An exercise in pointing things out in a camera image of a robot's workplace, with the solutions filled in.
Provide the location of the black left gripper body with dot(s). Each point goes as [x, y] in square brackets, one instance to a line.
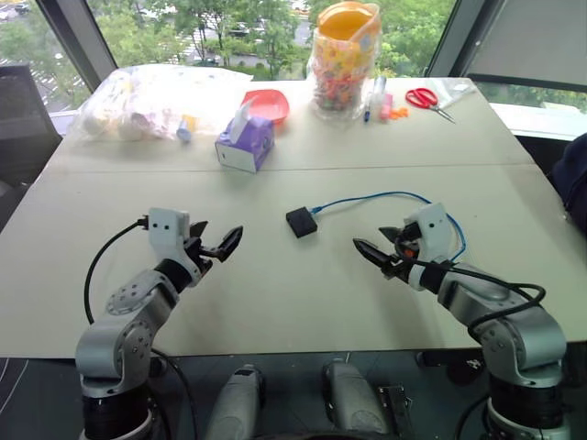
[202, 261]

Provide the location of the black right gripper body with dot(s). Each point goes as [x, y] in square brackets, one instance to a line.
[408, 247]

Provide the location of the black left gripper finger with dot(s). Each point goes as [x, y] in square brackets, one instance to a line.
[229, 243]
[200, 228]

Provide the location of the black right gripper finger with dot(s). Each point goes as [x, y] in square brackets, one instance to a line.
[373, 253]
[393, 234]

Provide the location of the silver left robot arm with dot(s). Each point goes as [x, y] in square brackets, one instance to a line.
[124, 321]

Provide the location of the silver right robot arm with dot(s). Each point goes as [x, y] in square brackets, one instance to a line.
[509, 330]

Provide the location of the small black plastic box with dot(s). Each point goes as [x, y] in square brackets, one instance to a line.
[302, 222]

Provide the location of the purple tissue box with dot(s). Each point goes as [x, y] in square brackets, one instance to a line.
[250, 144]

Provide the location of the blue yellow toy tube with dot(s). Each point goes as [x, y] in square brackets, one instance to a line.
[185, 129]

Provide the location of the orange small toy piece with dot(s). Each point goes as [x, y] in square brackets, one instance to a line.
[400, 113]

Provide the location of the dark table clamp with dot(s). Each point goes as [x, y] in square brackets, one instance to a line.
[451, 364]

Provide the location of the pink small block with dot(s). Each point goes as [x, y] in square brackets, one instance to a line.
[387, 107]

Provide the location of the blue pen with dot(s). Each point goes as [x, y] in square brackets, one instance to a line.
[368, 110]

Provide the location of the clear bag of toys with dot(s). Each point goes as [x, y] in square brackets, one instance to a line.
[147, 101]

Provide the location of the red plastic bowl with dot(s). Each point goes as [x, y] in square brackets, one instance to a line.
[270, 105]

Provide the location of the grey rounded shape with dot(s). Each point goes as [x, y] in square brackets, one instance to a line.
[236, 403]
[353, 403]

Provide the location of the clear flat plastic bag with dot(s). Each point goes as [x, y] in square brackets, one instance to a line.
[454, 89]

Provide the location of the bagged jar of colourful beads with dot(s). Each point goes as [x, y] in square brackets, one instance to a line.
[344, 69]

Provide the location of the person in dark clothing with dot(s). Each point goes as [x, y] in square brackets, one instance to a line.
[573, 179]

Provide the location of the grey window blind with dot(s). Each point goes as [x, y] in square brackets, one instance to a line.
[532, 36]

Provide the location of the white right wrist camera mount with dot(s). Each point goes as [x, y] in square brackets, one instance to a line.
[433, 229]

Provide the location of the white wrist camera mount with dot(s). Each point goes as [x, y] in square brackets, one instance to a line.
[167, 227]
[433, 229]

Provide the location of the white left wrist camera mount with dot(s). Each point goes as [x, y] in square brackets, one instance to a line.
[167, 227]

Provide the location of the black metal bracket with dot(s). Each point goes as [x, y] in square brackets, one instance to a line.
[396, 410]

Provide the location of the dark window frame pillar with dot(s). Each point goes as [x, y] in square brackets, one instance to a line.
[78, 41]
[454, 36]

